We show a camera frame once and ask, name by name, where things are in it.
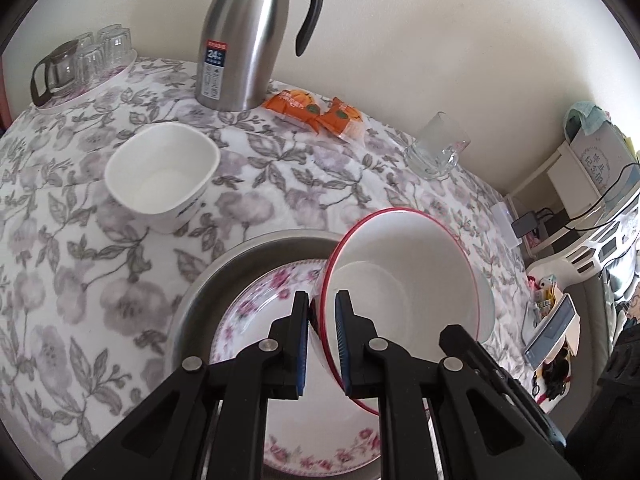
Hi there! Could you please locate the glass teapot black handle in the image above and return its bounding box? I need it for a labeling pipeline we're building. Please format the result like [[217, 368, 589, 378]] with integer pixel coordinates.
[[29, 39, 79, 106]]

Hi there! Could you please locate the upturned small glass cup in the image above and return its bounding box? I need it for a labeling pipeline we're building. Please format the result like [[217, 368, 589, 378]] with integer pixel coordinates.
[[75, 44, 105, 87]]

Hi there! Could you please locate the black power adapter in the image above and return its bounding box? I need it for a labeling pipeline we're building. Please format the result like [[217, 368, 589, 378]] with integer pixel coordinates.
[[511, 211, 539, 238]]

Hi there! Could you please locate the orange snack packet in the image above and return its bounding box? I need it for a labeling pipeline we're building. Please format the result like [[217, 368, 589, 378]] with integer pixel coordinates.
[[262, 89, 320, 131], [317, 96, 367, 143]]

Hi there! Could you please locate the clear glass mug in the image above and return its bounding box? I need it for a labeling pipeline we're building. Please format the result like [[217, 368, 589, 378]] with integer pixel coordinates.
[[404, 112, 471, 180]]

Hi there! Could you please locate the smartphone on stand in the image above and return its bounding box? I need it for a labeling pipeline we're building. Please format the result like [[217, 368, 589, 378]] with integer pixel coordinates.
[[524, 294, 580, 370]]

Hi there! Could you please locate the white square bowl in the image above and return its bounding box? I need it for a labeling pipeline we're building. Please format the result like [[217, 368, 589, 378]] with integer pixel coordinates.
[[104, 122, 221, 234]]

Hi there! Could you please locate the white shelf unit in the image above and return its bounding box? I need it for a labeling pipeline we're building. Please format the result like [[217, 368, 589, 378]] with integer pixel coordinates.
[[504, 104, 640, 281]]

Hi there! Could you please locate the stainless steel thermos jug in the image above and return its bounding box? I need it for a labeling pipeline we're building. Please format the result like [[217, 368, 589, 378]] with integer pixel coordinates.
[[195, 0, 323, 112]]

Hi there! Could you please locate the white power strip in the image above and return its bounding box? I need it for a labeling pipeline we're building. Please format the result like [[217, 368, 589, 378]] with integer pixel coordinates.
[[490, 202, 521, 249]]

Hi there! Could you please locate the floral fleece tablecloth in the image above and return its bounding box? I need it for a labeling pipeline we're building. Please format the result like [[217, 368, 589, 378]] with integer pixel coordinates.
[[1, 58, 533, 479]]

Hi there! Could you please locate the pink floral plate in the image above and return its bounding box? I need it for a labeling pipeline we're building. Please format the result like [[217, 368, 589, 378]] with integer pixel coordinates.
[[208, 258, 432, 476]]

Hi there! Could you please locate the large stainless steel basin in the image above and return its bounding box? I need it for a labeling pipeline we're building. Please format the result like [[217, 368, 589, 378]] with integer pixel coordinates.
[[162, 228, 432, 480]]

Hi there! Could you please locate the strawberry pattern bowl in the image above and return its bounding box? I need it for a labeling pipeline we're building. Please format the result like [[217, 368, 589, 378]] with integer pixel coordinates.
[[311, 208, 495, 386]]

